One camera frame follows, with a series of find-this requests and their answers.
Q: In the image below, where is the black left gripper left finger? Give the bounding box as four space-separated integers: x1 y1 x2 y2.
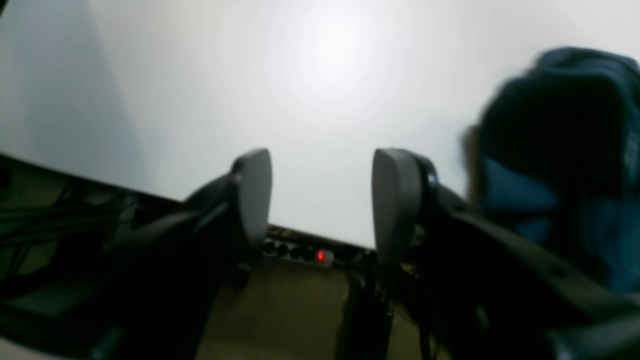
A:
1 148 273 360

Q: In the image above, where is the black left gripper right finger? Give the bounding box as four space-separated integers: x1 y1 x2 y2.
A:
371 148 639 360

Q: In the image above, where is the black cable bundle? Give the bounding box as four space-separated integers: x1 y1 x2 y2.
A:
0 165 136 281

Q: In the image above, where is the dark blue t-shirt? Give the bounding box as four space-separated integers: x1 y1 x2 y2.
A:
473 47 640 294

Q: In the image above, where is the black power strip red light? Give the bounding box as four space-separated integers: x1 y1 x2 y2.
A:
262 238 366 268

